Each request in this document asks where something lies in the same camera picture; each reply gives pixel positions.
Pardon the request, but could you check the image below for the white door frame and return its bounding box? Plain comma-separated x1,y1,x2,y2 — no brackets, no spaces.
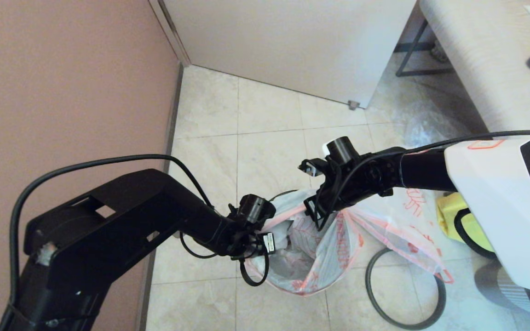
149,0,191,67

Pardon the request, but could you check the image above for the white ribbed round stool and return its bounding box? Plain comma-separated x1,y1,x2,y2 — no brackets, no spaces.
474,262,530,313

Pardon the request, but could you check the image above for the clear plastic bag with dark items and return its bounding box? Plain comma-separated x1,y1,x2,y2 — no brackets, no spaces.
405,103,477,148

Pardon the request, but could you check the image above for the white plastic bag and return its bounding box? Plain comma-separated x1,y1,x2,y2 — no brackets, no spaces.
348,188,454,283

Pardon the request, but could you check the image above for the light wood grain table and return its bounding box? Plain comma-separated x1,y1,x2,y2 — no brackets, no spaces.
394,0,530,136

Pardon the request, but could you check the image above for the white door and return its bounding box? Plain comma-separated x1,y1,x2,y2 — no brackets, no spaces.
161,0,417,108

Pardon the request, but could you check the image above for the grey metal baseboard strip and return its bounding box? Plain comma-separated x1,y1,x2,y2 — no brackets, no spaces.
135,62,185,331

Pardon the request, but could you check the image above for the yellow fabric bag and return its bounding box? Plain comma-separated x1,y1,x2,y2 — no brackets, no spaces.
436,193,495,251

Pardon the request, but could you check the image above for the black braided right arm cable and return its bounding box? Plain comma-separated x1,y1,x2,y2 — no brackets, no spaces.
454,209,500,260

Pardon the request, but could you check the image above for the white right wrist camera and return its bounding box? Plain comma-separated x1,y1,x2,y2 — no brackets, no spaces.
300,140,334,177

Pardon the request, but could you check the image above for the smooth black left arm cable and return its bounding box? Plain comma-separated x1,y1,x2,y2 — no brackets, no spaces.
10,155,215,304

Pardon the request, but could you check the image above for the black bin ring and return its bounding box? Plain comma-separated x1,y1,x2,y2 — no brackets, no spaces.
365,248,446,329

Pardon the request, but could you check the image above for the fresh white pink-trimmed bag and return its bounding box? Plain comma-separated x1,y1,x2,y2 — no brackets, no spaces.
244,188,364,296

